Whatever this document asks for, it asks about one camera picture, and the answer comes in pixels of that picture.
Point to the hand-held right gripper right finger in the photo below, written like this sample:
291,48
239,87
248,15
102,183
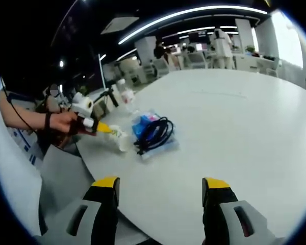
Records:
216,209

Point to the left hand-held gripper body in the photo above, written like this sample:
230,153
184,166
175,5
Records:
82,104

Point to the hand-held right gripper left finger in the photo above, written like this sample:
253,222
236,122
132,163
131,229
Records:
104,206

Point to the white paper cup green print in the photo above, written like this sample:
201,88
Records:
118,140

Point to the blue clear zip bag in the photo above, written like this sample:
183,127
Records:
140,125

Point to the clear bottle pink label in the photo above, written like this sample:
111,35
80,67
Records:
126,93

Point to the person's left hand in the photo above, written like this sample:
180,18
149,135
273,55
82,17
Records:
63,121

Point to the white desk black legs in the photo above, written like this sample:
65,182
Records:
107,98

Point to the black wristband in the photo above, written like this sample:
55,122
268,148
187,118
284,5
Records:
48,120

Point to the person's dark clothing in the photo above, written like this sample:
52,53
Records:
53,140

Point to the grey chair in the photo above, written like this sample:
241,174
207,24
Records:
63,178

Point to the ceiling air vent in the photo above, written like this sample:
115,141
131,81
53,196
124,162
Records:
120,25

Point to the curved ceiling light strip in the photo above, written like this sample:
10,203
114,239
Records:
188,15

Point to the green potted plant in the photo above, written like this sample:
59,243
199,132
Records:
250,49

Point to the white blue wall panel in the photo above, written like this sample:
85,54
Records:
25,148

